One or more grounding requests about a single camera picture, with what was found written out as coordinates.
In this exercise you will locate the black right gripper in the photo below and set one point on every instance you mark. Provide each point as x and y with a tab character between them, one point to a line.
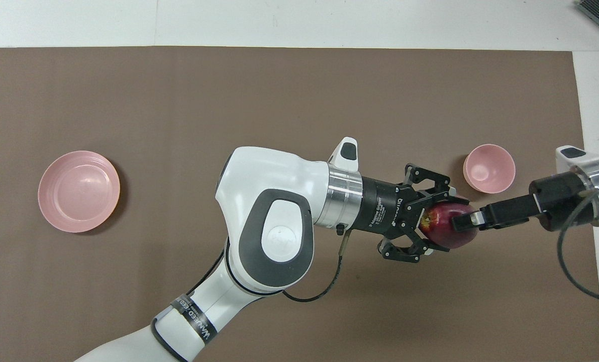
563	203

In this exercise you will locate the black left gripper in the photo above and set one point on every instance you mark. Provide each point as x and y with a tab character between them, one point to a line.
385	206

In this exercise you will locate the dark red apple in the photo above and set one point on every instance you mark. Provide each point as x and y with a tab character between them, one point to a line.
442	226

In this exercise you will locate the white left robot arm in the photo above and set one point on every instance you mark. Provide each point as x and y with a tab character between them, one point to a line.
264	201

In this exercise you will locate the pink bowl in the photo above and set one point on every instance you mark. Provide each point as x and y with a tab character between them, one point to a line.
490	168

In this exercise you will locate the pink plate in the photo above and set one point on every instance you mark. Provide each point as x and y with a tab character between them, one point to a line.
78	191

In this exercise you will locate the brown table mat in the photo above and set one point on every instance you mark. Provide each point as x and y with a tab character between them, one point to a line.
179	100

